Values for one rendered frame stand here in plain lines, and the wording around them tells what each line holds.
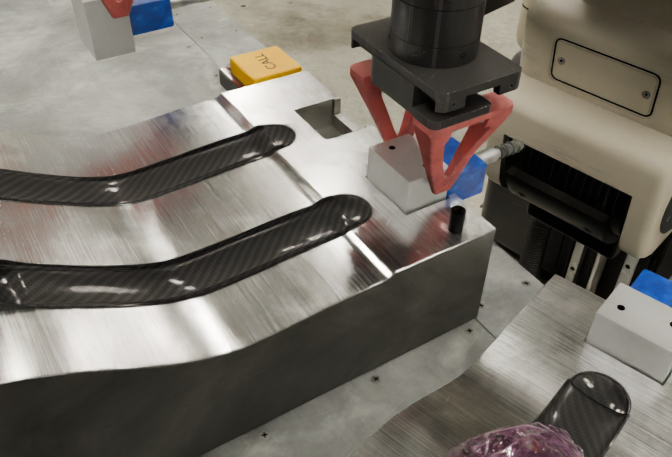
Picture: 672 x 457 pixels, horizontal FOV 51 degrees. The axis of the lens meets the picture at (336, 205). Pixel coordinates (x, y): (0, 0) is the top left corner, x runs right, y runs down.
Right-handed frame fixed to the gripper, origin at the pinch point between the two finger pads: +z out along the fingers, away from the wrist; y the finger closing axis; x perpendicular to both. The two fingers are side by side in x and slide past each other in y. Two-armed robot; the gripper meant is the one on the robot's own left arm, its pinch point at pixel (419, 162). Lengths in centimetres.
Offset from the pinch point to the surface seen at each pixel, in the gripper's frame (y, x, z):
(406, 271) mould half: 7.0, -6.0, 2.1
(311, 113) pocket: -13.4, -1.3, 2.7
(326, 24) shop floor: -193, 108, 93
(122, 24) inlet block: -26.4, -12.8, -2.7
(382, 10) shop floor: -194, 135, 93
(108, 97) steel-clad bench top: -38.7, -12.7, 11.0
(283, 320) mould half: 6.5, -14.6, 2.3
